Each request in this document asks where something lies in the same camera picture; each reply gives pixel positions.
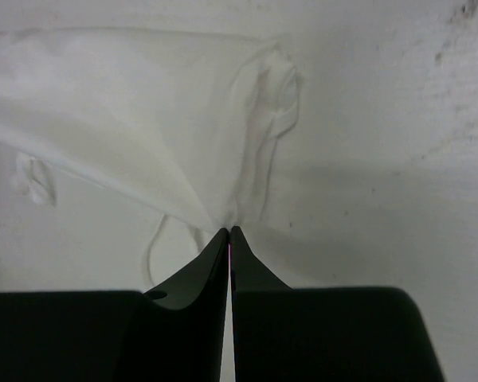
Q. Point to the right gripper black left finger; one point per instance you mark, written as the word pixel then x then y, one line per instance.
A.
pixel 190 308

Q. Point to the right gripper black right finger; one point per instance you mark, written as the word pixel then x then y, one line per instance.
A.
pixel 262 316

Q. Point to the white tank top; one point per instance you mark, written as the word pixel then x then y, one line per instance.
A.
pixel 119 147

